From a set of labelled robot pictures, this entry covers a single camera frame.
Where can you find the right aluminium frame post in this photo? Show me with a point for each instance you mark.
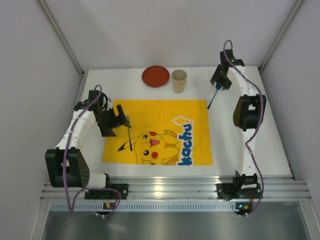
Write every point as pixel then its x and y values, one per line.
pixel 281 33

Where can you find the beige paper cup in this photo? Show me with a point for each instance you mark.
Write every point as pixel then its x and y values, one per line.
pixel 179 78

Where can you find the left aluminium frame post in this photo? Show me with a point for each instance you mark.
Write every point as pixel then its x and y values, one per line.
pixel 60 35

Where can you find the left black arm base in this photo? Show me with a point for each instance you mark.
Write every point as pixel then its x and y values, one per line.
pixel 122 188

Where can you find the blue metal spoon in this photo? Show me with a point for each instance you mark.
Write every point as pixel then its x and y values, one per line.
pixel 213 96

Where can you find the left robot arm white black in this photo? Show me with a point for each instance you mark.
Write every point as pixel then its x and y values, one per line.
pixel 66 165

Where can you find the blue metal fork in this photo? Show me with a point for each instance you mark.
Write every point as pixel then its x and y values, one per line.
pixel 129 135

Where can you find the red round plate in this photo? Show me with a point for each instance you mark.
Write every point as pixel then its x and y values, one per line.
pixel 155 76

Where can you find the aluminium frame post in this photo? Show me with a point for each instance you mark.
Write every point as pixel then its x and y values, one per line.
pixel 281 33
pixel 60 35

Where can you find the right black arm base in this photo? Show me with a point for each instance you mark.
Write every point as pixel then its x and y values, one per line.
pixel 228 191

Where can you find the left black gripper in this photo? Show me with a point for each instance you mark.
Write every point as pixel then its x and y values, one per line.
pixel 119 115

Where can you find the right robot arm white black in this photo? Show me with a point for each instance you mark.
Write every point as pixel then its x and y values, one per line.
pixel 248 113

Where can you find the yellow Pikachu cloth placemat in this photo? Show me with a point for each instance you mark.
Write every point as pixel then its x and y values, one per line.
pixel 168 132

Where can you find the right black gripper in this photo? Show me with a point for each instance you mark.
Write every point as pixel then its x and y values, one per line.
pixel 221 81

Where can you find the perforated metal cable duct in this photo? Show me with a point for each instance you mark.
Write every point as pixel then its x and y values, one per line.
pixel 139 206

